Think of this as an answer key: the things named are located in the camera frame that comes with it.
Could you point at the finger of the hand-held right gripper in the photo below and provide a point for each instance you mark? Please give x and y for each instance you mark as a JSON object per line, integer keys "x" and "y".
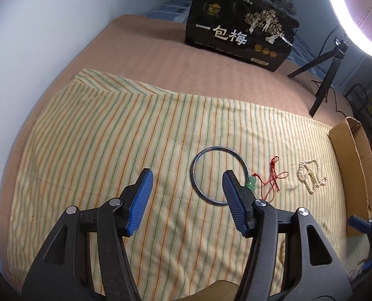
{"x": 358, "y": 222}

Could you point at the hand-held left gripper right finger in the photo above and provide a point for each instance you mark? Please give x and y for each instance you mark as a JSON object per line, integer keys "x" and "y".
{"x": 234, "y": 200}

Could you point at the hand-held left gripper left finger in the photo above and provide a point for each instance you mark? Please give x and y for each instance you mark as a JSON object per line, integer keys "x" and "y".
{"x": 140, "y": 200}

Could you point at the metal bangle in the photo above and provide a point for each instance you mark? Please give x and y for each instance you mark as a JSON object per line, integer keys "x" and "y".
{"x": 192, "y": 171}

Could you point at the cardboard box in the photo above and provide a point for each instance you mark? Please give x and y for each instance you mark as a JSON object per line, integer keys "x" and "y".
{"x": 349, "y": 163}

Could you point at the striped yellow cloth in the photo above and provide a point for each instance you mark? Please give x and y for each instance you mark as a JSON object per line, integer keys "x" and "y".
{"x": 110, "y": 131}

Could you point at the black metal shoe rack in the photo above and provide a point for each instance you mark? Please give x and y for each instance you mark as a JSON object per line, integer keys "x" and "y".
{"x": 350, "y": 95}

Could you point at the black tripod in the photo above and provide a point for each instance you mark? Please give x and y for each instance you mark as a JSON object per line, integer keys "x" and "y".
{"x": 341, "y": 45}

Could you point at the black snack bag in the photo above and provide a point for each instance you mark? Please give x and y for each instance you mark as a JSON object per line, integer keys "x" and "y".
{"x": 223, "y": 22}

